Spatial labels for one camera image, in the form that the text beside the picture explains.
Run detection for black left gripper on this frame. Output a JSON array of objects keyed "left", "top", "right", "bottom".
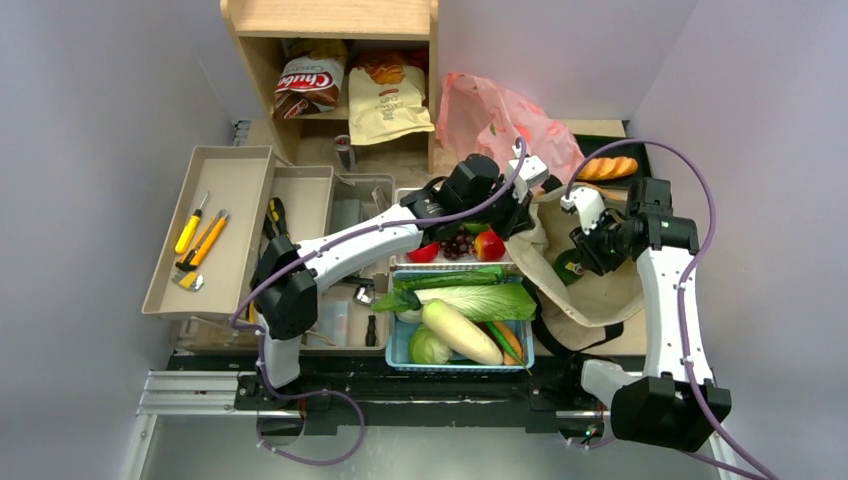
[{"left": 460, "top": 175, "right": 535, "bottom": 243}]

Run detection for red yellow apple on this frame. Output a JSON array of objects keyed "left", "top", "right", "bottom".
[{"left": 472, "top": 230, "right": 506, "bottom": 262}]

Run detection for green glass bottle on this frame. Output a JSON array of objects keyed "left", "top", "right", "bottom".
[{"left": 552, "top": 249, "right": 585, "bottom": 286}]

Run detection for green cucumber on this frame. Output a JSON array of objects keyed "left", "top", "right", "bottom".
[{"left": 393, "top": 266, "right": 508, "bottom": 291}]

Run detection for dark purple grapes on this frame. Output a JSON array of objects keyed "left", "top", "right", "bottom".
[{"left": 439, "top": 232, "right": 474, "bottom": 261}]

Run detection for golden baguette bread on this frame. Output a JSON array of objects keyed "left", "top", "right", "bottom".
[{"left": 577, "top": 156, "right": 639, "bottom": 182}]

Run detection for brown Trader Joe's bag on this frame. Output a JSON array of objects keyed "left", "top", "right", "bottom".
[{"left": 506, "top": 187, "right": 647, "bottom": 357}]

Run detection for green napa cabbage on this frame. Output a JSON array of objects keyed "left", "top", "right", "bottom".
[{"left": 415, "top": 283, "right": 537, "bottom": 322}]

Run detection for pink plastic grocery bag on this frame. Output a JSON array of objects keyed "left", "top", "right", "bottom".
[{"left": 435, "top": 72, "right": 584, "bottom": 180}]

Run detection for white daikon radish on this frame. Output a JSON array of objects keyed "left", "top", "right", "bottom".
[{"left": 422, "top": 299, "right": 503, "bottom": 366}]

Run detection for cream chips bag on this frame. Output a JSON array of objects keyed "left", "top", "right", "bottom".
[{"left": 348, "top": 49, "right": 435, "bottom": 146}]

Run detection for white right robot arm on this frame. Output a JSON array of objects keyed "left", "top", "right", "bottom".
[{"left": 560, "top": 178, "right": 732, "bottom": 453}]

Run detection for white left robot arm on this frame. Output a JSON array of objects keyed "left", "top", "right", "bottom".
[{"left": 247, "top": 152, "right": 549, "bottom": 409}]

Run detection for orange green mango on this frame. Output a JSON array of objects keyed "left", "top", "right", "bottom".
[{"left": 463, "top": 223, "right": 490, "bottom": 236}]

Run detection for black tray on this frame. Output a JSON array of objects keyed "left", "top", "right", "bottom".
[{"left": 575, "top": 134, "right": 652, "bottom": 190}]

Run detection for white perforated basket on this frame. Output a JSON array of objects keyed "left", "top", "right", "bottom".
[{"left": 390, "top": 187, "right": 515, "bottom": 270}]

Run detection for long green bean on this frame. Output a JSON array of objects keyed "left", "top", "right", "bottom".
[{"left": 484, "top": 322, "right": 529, "bottom": 372}]

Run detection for green leafy vegetable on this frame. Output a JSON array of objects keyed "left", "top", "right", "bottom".
[{"left": 371, "top": 289, "right": 422, "bottom": 313}]

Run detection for grey plastic case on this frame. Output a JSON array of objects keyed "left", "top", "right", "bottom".
[{"left": 328, "top": 199, "right": 366, "bottom": 234}]

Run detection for silver drink can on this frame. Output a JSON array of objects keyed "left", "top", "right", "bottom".
[{"left": 333, "top": 134, "right": 357, "bottom": 172}]

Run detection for blue perforated basket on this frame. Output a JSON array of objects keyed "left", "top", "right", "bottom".
[{"left": 385, "top": 270, "right": 535, "bottom": 375}]

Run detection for small black screwdriver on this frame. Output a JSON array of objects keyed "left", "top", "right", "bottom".
[{"left": 365, "top": 315, "right": 377, "bottom": 347}]

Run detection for beige toolbox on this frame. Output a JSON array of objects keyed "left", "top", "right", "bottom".
[{"left": 271, "top": 173, "right": 395, "bottom": 355}]

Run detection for clear small parts box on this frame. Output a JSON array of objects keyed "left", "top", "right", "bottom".
[{"left": 316, "top": 301, "right": 350, "bottom": 346}]

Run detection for black yellow screwdriver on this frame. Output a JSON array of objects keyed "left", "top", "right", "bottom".
[{"left": 263, "top": 197, "right": 289, "bottom": 240}]

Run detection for Chubs snack bag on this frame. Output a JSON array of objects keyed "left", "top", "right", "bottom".
[{"left": 273, "top": 38, "right": 348, "bottom": 119}]

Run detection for beige toolbox tray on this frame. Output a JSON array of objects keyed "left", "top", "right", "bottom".
[{"left": 141, "top": 146, "right": 335, "bottom": 322}]

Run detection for orange utility knife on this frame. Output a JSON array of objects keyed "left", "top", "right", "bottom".
[{"left": 175, "top": 209, "right": 229, "bottom": 271}]

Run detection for wooden shelf unit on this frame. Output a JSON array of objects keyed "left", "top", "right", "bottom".
[{"left": 220, "top": 1, "right": 439, "bottom": 163}]

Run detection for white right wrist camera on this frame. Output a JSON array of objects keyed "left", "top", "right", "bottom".
[{"left": 560, "top": 187, "right": 605, "bottom": 234}]

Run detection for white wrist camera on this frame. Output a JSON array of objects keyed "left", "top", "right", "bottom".
[
  {"left": 507, "top": 155, "right": 550, "bottom": 202},
  {"left": 560, "top": 187, "right": 605, "bottom": 234}
]

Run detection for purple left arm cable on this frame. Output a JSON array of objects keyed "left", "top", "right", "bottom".
[{"left": 229, "top": 135, "right": 529, "bottom": 466}]

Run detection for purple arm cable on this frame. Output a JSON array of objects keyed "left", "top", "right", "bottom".
[
  {"left": 563, "top": 138, "right": 783, "bottom": 480},
  {"left": 229, "top": 135, "right": 529, "bottom": 466}
]

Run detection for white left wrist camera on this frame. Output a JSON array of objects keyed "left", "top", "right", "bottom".
[{"left": 507, "top": 155, "right": 550, "bottom": 202}]

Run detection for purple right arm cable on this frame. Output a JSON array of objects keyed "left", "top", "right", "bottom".
[{"left": 563, "top": 138, "right": 783, "bottom": 480}]

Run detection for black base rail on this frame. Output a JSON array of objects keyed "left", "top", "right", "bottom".
[{"left": 137, "top": 356, "right": 610, "bottom": 435}]

